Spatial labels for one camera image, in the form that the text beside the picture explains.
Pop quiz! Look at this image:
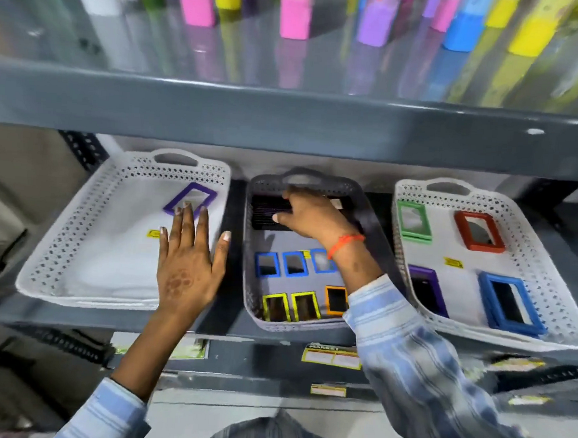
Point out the person's left hand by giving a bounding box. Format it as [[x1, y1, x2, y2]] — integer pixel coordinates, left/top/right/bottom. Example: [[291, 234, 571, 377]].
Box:
[[154, 200, 234, 319]]

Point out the person's right hand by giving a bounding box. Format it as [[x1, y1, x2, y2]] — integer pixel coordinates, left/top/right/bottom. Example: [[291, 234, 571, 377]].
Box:
[[270, 187, 368, 254]]

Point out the stack of dark purple mirrors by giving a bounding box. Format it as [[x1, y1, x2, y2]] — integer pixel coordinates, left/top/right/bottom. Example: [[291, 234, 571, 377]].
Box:
[[249, 193, 297, 233]]

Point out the person's right forearm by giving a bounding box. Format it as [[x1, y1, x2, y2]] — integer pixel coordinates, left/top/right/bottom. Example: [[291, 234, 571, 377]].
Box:
[[322, 236, 567, 438]]

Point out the person's left forearm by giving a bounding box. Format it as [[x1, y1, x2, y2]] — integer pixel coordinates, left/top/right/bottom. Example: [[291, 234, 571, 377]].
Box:
[[53, 296, 202, 438]]

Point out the purple framed mirror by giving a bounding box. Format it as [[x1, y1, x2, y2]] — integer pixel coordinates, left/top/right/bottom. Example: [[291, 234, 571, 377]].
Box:
[[404, 265, 453, 319], [162, 180, 219, 220]]

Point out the small blue framed mirror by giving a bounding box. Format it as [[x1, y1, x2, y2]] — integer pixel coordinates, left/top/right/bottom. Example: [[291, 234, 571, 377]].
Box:
[[281, 250, 310, 279], [309, 248, 339, 275], [253, 251, 283, 280]]

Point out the white perforated plastic basket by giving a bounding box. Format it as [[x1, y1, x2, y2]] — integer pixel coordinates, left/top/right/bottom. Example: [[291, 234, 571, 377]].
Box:
[[14, 140, 233, 318], [383, 174, 578, 355]]

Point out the grey perforated plastic basket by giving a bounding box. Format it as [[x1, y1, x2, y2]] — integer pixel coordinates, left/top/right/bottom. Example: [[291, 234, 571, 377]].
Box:
[[237, 164, 386, 339]]

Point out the small yellow framed mirror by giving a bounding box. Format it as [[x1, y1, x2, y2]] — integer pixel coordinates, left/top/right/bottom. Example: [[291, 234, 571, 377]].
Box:
[[290, 290, 322, 323], [261, 292, 293, 324]]

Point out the small orange framed mirror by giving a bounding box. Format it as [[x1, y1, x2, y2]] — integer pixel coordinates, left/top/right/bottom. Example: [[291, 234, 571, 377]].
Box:
[[322, 285, 350, 317]]

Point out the grey metal shelf rack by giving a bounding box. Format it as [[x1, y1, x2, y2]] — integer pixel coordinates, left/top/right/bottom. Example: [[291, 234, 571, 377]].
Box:
[[0, 0, 578, 438]]

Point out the green white shelf label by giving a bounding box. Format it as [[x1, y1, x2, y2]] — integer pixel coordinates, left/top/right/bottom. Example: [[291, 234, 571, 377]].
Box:
[[109, 331, 210, 363]]

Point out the green framed mirror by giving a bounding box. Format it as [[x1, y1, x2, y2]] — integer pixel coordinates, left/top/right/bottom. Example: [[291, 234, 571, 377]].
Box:
[[393, 199, 436, 245]]

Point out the yellow shelf price label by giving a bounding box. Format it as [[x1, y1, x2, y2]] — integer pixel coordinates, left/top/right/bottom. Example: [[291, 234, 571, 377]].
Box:
[[301, 343, 363, 371]]

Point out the small white shelf label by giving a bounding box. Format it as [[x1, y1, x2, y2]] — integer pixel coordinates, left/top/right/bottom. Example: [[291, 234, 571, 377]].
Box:
[[309, 383, 347, 398]]

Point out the red framed mirror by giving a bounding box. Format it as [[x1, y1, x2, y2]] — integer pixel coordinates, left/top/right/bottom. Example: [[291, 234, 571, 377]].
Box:
[[452, 209, 508, 254]]

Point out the blue striped shirt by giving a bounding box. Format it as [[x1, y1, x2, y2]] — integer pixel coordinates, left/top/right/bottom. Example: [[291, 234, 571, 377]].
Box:
[[198, 405, 366, 438]]

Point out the row of colourful bottles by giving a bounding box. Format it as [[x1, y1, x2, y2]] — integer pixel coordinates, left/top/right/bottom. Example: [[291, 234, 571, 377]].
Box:
[[66, 0, 578, 62]]

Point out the large blue framed mirror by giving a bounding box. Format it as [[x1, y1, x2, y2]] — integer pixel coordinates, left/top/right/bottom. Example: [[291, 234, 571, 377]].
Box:
[[475, 270, 551, 338]]

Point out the orange thread bracelet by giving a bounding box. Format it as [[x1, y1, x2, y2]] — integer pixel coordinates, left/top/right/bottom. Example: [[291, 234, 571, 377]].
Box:
[[327, 232, 366, 262]]

